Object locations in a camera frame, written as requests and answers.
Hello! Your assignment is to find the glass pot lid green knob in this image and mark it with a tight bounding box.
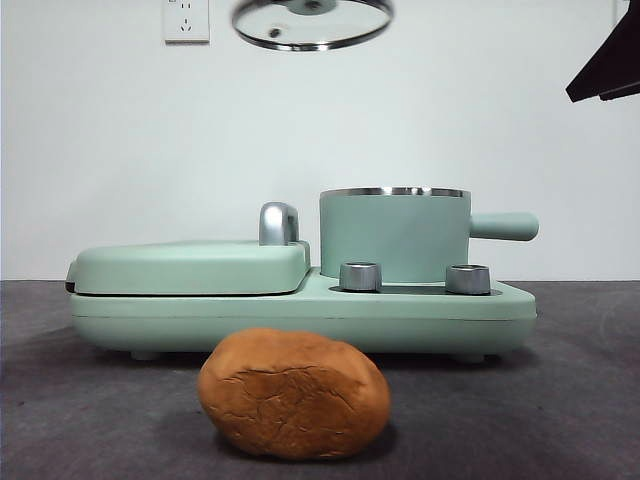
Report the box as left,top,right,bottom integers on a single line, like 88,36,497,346
230,0,394,53

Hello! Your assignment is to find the chrome cover handle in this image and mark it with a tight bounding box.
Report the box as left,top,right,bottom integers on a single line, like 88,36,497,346
258,202,301,247

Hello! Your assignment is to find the silver control knob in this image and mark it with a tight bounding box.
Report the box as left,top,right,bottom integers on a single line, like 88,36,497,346
339,262,382,293
445,264,491,295

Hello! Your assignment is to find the brown potato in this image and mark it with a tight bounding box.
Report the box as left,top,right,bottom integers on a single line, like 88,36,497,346
197,328,391,461

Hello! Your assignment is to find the green breakfast machine base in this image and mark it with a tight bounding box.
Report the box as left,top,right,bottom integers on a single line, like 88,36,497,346
69,267,538,363

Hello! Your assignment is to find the green pot with handle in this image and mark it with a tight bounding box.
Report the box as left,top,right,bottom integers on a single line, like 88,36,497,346
319,187,540,284

